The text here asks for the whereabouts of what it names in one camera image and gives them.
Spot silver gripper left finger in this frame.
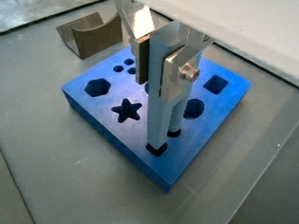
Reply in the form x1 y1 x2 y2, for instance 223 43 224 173
115 0 155 84

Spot black curved fixture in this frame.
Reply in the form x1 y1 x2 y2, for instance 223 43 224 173
56 12 123 60

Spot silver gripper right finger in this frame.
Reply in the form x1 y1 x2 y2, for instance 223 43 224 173
160 24 213 103

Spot blue foam shape-cutout block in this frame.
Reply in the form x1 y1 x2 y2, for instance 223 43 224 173
61 48 251 192

